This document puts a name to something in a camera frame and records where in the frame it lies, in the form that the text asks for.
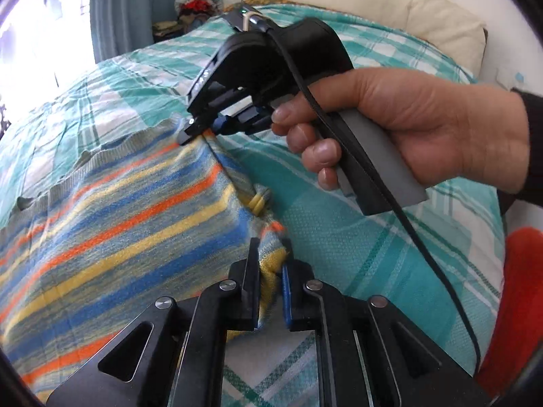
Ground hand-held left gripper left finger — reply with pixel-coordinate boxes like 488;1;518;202
44;237;261;407

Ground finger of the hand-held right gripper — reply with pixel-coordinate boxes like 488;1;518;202
176;110;228;146
221;108;275;136

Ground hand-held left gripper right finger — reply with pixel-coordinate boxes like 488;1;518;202
280;237;493;407

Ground striped knit sweater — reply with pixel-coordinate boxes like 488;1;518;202
0;125;294;404

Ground person's right forearm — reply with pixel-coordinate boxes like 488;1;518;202
498;87;543;218

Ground person's right hand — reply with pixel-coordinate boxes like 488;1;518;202
270;67;532;194

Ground teal checkered blanket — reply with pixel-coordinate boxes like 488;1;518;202
0;3;508;407

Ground olive folded cloths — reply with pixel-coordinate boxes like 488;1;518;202
152;19;188;44

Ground blue-grey curtain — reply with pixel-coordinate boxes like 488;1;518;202
89;0;209;65

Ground cream headboard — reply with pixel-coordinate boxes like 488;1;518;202
244;0;488;84

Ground bright window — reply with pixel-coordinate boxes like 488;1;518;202
0;0;96;94

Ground red garment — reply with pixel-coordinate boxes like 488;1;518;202
479;227;543;387

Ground black cable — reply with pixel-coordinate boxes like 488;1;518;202
244;13;484;376

